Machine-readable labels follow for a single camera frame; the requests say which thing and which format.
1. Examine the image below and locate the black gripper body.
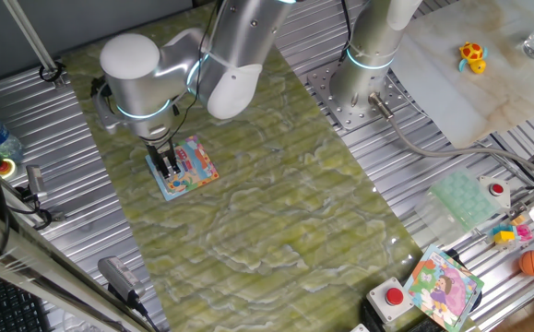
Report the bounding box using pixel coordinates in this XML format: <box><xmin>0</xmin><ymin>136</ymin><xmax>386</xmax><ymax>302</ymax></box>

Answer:
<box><xmin>145</xmin><ymin>140</ymin><xmax>180</xmax><ymax>168</ymax></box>

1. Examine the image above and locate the colourful bus puzzle board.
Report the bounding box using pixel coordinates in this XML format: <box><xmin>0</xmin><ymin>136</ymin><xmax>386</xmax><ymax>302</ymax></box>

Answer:
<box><xmin>145</xmin><ymin>135</ymin><xmax>220</xmax><ymax>202</ymax></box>

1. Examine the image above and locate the green marble pattern mat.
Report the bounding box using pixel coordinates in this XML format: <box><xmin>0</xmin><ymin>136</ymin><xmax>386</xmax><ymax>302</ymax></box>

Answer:
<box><xmin>61</xmin><ymin>0</ymin><xmax>480</xmax><ymax>332</ymax></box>

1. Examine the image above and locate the round emergency stop button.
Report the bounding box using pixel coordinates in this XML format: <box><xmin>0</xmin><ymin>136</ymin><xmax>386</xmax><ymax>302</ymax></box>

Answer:
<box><xmin>0</xmin><ymin>158</ymin><xmax>18</xmax><ymax>181</ymax></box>

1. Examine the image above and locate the aluminium pole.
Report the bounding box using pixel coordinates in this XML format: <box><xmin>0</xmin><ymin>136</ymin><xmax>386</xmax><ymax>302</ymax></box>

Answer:
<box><xmin>1</xmin><ymin>0</ymin><xmax>67</xmax><ymax>89</ymax></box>

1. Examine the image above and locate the black keyboard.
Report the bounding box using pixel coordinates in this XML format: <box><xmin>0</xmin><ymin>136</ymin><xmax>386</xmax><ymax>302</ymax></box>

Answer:
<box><xmin>0</xmin><ymin>267</ymin><xmax>54</xmax><ymax>332</ymax></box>

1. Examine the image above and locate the grey box with red button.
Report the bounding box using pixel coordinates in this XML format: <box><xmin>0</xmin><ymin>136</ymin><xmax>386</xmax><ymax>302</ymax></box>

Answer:
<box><xmin>366</xmin><ymin>276</ymin><xmax>416</xmax><ymax>324</ymax></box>

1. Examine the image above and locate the green ice cube tray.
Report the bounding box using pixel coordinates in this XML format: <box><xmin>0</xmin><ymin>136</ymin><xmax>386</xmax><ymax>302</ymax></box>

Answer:
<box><xmin>414</xmin><ymin>166</ymin><xmax>503</xmax><ymax>243</ymax></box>

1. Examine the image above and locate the white marble pattern board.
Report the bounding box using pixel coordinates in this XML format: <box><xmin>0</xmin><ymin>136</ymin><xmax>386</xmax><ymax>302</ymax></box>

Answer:
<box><xmin>388</xmin><ymin>0</ymin><xmax>534</xmax><ymax>149</ymax></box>

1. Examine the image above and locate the yellow turtle toy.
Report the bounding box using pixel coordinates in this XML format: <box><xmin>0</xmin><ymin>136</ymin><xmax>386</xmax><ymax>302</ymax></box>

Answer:
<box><xmin>457</xmin><ymin>41</ymin><xmax>489</xmax><ymax>76</ymax></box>

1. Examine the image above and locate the white box with red button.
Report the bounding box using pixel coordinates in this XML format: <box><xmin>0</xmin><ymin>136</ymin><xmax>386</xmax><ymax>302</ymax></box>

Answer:
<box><xmin>478</xmin><ymin>174</ymin><xmax>512</xmax><ymax>209</ymax></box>

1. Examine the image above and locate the pink toy block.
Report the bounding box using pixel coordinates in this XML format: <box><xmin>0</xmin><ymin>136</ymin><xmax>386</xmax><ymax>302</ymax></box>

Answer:
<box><xmin>515</xmin><ymin>224</ymin><xmax>534</xmax><ymax>243</ymax></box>

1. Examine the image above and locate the wrist mounted camera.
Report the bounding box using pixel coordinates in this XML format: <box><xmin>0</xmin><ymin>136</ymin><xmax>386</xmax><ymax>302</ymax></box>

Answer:
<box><xmin>89</xmin><ymin>76</ymin><xmax>123</xmax><ymax>136</ymax></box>

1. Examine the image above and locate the large grey camera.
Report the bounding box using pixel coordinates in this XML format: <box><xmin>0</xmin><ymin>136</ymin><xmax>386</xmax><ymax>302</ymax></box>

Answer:
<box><xmin>97</xmin><ymin>255</ymin><xmax>148</xmax><ymax>309</ymax></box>

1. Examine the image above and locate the small grey camera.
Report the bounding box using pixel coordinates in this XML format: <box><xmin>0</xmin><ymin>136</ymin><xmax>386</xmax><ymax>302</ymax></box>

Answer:
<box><xmin>24</xmin><ymin>164</ymin><xmax>50</xmax><ymax>203</ymax></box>

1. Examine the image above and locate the black cable loop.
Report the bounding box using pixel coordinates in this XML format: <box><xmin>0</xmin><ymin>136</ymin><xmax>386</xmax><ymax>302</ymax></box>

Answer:
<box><xmin>38</xmin><ymin>61</ymin><xmax>67</xmax><ymax>84</ymax></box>

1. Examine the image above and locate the aluminium frame beam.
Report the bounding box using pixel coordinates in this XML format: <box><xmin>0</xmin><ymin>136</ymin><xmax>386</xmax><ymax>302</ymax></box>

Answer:
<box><xmin>0</xmin><ymin>198</ymin><xmax>156</xmax><ymax>332</ymax></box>

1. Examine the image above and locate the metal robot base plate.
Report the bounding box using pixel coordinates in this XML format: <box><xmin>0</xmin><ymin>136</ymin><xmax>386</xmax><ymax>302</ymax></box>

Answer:
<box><xmin>305</xmin><ymin>58</ymin><xmax>416</xmax><ymax>133</ymax></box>

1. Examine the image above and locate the grey conduit cable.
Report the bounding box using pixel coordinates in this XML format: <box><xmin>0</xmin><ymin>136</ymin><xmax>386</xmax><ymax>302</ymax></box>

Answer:
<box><xmin>367</xmin><ymin>90</ymin><xmax>534</xmax><ymax>182</ymax></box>

